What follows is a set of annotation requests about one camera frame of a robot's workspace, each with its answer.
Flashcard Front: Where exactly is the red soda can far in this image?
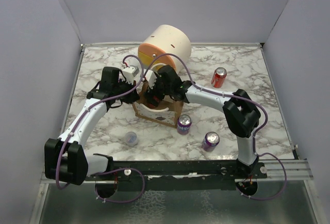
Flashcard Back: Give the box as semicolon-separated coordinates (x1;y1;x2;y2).
211;67;227;88

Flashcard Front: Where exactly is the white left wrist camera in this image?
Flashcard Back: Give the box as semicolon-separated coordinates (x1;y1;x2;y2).
122;66;139;85

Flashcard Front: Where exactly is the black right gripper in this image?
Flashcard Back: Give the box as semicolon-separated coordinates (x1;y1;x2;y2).
142;75;173;107

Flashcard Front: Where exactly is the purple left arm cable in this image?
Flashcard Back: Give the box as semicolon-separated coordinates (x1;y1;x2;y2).
55;55;146;204

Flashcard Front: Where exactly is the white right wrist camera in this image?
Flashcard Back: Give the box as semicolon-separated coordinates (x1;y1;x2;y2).
145;70;157;89

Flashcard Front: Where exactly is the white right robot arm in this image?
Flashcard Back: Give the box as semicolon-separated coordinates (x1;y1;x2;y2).
144;65;261;178

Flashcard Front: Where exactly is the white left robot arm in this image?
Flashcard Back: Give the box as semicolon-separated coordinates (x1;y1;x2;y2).
44;66;139;185

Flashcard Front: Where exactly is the small clear plastic cup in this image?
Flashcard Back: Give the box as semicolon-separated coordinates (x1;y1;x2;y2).
124;132;138;147

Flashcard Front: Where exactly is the brown canvas bag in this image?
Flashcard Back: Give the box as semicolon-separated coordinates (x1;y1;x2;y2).
133;62;184;129

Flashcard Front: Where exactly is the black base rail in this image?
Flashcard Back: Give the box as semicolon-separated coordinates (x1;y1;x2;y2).
85;158;267;191

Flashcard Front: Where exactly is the purple soda can front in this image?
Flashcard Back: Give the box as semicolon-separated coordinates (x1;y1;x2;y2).
202;132;220;152

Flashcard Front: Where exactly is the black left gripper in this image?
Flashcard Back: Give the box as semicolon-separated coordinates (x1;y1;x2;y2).
113;78;140;104

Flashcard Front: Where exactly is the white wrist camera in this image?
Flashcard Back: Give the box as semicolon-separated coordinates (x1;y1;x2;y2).
122;66;139;85
145;70;157;89

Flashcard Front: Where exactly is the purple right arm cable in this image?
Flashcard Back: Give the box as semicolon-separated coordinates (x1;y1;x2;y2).
141;53;288;203

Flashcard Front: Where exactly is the cream cylindrical drawer cabinet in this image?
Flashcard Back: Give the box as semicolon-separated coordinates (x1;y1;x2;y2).
138;25;192;73

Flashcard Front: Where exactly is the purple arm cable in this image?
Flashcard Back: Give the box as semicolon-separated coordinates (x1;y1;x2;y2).
55;55;146;204
141;53;288;203

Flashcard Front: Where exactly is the purple soda can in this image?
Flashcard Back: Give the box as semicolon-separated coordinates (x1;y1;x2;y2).
202;132;220;152
177;115;192;135

